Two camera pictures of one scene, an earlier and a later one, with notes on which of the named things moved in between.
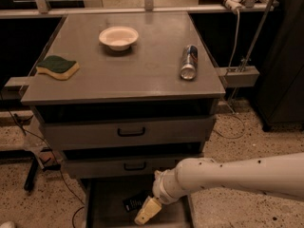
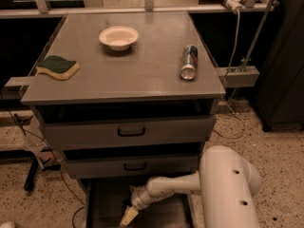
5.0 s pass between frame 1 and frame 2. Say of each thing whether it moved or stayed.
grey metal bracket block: stayed
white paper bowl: stayed
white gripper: moved
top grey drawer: stayed
